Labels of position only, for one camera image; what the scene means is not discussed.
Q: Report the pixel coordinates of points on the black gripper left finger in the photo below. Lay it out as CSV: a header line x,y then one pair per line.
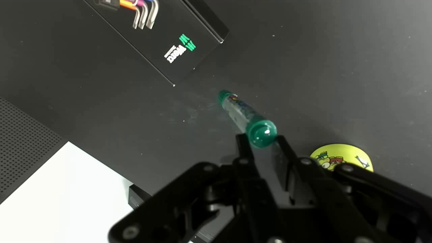
x,y
257,201

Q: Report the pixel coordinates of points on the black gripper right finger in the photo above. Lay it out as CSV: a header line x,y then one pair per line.
x,y
350,204

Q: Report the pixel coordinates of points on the green capped marker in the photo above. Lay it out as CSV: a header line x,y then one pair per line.
x,y
260,130

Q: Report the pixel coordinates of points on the yellow green cartoon mug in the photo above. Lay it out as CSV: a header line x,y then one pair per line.
x,y
333,154

